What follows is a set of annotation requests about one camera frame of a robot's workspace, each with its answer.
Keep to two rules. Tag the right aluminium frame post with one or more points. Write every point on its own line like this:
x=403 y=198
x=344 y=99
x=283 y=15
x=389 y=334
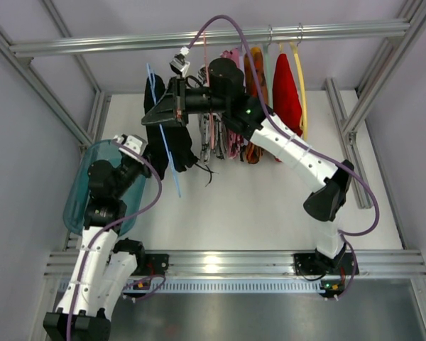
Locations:
x=382 y=67

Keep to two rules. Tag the aluminium hanging rail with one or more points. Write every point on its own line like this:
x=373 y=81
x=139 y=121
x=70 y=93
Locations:
x=76 y=46

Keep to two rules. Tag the aluminium frame post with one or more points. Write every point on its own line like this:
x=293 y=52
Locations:
x=382 y=67
x=66 y=84

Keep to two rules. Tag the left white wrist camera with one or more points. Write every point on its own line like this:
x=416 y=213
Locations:
x=130 y=145

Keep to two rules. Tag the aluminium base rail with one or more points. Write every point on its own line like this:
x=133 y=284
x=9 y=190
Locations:
x=371 y=263

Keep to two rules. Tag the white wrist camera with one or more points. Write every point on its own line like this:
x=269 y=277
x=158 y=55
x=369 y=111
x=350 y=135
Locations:
x=180 y=64
x=130 y=145

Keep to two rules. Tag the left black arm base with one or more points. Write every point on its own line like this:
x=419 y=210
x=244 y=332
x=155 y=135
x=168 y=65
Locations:
x=152 y=264

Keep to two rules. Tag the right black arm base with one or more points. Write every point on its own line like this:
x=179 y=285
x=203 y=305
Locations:
x=312 y=264

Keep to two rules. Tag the lilac hanger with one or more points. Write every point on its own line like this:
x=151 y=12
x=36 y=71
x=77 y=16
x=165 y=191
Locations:
x=242 y=57

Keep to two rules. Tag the black trousers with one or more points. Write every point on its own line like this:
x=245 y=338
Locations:
x=179 y=143

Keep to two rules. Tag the mint green hanger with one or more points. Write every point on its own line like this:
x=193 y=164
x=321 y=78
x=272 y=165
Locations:
x=267 y=65

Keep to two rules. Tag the left aluminium frame post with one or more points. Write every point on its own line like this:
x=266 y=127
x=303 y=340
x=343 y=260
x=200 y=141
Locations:
x=66 y=84

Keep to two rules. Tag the black white patterned garment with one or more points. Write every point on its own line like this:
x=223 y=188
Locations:
x=220 y=147

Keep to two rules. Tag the pink patterned garment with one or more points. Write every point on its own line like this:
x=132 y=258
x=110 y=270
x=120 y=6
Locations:
x=234 y=141

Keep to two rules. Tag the pink hanger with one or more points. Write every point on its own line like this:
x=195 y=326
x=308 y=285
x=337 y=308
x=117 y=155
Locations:
x=206 y=46

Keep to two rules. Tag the teal plastic bin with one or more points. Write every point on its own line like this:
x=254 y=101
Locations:
x=78 y=192

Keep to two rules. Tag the grey slotted cable duct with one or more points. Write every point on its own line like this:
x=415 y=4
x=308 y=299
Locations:
x=173 y=285

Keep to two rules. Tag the red garment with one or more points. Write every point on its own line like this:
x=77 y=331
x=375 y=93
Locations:
x=286 y=103

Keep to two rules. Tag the yellow hanger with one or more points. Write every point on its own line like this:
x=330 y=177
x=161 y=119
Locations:
x=301 y=87

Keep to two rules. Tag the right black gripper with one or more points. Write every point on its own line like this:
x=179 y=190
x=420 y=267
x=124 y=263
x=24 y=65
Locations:
x=179 y=101

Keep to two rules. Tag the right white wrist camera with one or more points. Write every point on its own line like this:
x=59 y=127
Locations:
x=180 y=64

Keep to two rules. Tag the orange patterned garment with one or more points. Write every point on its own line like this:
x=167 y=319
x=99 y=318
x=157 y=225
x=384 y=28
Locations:
x=254 y=153

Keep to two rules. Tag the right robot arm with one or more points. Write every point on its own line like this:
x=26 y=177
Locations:
x=327 y=179

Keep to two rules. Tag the blue hanger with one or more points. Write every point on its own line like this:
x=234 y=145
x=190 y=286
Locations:
x=152 y=83

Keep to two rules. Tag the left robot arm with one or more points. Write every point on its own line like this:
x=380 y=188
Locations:
x=104 y=263

